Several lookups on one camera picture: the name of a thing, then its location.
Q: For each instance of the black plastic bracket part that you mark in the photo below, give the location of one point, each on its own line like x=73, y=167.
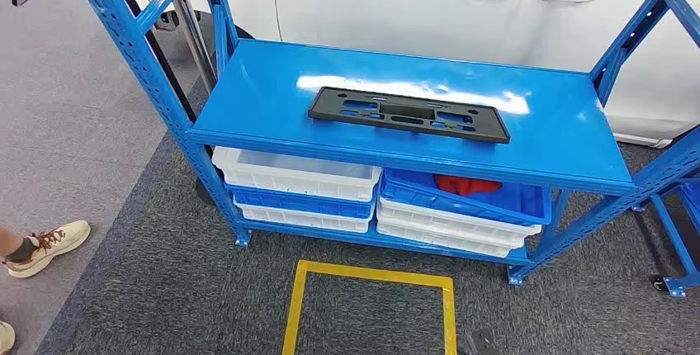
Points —
x=322, y=107

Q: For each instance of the blue metal shelf rack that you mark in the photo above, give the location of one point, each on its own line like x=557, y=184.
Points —
x=262, y=95

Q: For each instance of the blue wheeled shelf rack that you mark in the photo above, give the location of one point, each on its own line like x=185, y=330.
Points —
x=672, y=237

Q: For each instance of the red cloth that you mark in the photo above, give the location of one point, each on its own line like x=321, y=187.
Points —
x=465, y=184

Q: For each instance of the yellow floor tape square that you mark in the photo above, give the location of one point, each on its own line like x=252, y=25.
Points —
x=372, y=273

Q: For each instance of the white car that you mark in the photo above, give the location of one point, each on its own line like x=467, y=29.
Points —
x=383, y=2

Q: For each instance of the person's beige shoe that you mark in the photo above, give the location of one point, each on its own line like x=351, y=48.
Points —
x=54, y=243
x=5, y=337

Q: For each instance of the person's leg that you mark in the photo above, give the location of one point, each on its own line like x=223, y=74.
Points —
x=13, y=246

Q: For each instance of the metal stanchion post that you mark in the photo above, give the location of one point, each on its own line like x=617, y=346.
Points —
x=192, y=41

